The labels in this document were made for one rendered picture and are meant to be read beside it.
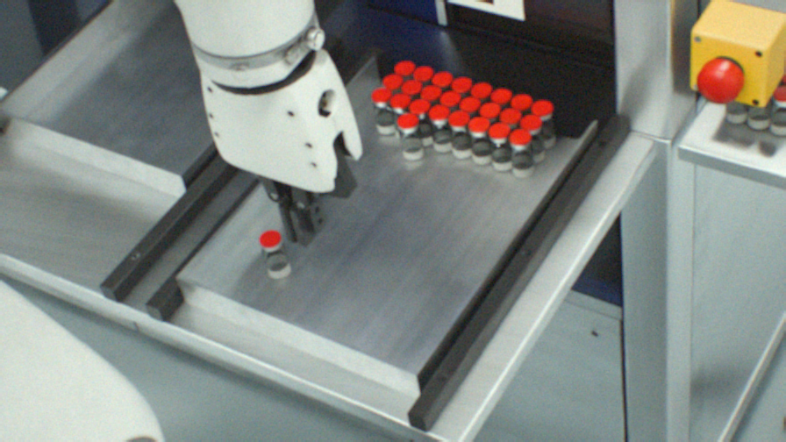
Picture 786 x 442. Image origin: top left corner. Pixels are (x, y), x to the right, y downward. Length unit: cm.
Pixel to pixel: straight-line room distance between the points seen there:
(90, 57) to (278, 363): 53
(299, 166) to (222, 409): 143
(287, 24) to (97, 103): 70
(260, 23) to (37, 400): 29
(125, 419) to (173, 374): 169
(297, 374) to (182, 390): 119
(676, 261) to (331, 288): 42
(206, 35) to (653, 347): 87
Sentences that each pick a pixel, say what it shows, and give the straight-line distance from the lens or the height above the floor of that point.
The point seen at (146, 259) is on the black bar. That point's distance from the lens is 133.
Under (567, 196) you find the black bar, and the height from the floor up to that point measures 90.
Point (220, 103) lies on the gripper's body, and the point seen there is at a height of 122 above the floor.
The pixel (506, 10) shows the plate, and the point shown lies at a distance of 135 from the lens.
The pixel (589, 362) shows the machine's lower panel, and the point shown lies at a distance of 170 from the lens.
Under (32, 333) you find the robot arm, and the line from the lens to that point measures 70.
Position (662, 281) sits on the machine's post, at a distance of 152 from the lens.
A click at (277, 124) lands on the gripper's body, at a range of 92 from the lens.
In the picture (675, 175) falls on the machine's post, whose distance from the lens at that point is 141.
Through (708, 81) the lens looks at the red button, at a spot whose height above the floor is 100.
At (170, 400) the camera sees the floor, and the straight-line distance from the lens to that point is 238.
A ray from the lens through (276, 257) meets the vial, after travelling 127.
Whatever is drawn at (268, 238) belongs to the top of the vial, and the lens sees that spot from 126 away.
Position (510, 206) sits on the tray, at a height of 88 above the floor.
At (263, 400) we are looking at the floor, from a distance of 234.
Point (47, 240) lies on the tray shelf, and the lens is 141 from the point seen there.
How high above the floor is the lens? 182
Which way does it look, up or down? 45 degrees down
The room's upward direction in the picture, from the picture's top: 12 degrees counter-clockwise
